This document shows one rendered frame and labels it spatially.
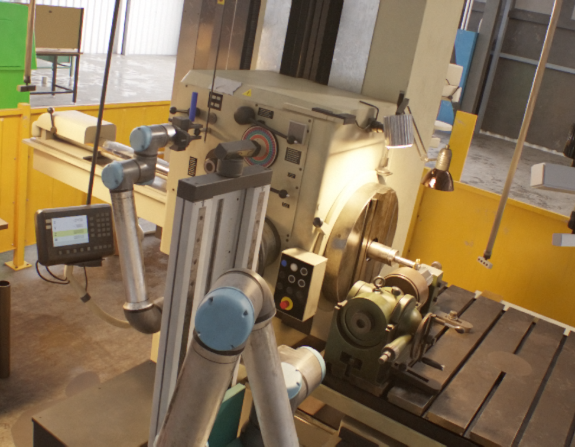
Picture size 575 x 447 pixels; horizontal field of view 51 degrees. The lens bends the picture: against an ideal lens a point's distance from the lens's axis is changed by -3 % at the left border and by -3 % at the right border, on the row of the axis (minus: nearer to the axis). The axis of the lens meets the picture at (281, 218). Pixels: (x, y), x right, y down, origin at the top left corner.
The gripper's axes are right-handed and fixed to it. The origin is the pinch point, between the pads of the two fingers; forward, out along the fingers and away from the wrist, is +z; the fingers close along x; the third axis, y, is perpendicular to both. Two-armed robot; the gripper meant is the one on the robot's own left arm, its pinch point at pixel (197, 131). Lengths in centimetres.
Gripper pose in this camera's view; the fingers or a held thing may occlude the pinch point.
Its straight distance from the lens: 258.2
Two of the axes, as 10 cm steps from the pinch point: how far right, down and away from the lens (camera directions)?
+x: -1.7, 9.3, 3.3
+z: 5.4, -1.9, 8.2
